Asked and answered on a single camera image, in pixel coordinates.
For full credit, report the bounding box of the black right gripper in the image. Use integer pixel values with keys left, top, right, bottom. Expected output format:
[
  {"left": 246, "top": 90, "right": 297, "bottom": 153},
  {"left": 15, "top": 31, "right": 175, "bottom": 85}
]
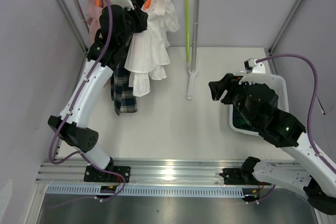
[{"left": 208, "top": 73, "right": 258, "bottom": 127}]

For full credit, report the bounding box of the dark green plaid skirt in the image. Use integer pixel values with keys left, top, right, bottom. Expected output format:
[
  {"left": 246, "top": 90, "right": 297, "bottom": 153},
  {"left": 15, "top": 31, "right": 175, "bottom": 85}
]
[{"left": 232, "top": 107, "right": 252, "bottom": 131}]

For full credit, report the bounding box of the white plastic basket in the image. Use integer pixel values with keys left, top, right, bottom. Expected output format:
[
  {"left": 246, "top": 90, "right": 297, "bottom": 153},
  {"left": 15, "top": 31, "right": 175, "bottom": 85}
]
[{"left": 229, "top": 72, "right": 289, "bottom": 137}]

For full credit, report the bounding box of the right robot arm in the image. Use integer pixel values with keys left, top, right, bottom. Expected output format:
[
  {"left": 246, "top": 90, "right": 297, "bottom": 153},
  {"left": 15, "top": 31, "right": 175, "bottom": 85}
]
[{"left": 208, "top": 73, "right": 335, "bottom": 215}]

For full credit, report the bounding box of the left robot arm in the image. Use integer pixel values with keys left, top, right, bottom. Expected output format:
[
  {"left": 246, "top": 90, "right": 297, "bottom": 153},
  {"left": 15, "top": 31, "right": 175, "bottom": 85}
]
[{"left": 48, "top": 1, "right": 148, "bottom": 182}]

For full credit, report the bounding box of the pink skirt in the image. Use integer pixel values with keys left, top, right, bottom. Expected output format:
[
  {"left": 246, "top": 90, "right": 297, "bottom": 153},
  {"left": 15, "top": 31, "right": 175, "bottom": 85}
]
[{"left": 87, "top": 0, "right": 107, "bottom": 46}]

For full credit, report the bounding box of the green plastic hanger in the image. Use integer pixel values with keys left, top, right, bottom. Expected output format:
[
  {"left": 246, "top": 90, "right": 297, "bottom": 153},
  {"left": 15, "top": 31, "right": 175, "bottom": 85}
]
[{"left": 184, "top": 0, "right": 191, "bottom": 63}]

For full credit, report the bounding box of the navy cream plaid skirt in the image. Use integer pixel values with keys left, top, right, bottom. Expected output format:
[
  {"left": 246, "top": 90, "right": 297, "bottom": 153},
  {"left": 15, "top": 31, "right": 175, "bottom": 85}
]
[{"left": 110, "top": 0, "right": 148, "bottom": 116}]

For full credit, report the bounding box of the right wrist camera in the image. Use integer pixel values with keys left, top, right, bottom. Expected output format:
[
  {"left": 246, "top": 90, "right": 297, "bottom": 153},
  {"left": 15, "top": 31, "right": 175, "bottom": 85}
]
[{"left": 239, "top": 58, "right": 267, "bottom": 85}]

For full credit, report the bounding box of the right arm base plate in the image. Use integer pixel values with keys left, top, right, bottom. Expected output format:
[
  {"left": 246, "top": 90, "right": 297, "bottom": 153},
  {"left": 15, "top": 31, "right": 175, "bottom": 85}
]
[{"left": 219, "top": 168, "right": 270, "bottom": 186}]

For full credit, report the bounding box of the aluminium mounting rail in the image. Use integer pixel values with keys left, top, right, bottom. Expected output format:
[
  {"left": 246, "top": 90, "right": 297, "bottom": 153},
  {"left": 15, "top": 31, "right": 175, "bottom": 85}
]
[{"left": 35, "top": 158, "right": 244, "bottom": 187}]

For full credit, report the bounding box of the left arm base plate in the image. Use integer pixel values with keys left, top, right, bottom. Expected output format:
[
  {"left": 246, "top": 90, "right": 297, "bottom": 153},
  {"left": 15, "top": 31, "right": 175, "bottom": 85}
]
[{"left": 83, "top": 166, "right": 131, "bottom": 183}]

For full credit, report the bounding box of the white slotted cable duct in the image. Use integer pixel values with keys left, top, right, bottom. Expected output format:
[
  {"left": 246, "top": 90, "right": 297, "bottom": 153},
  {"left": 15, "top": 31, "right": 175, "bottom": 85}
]
[{"left": 46, "top": 184, "right": 245, "bottom": 198}]

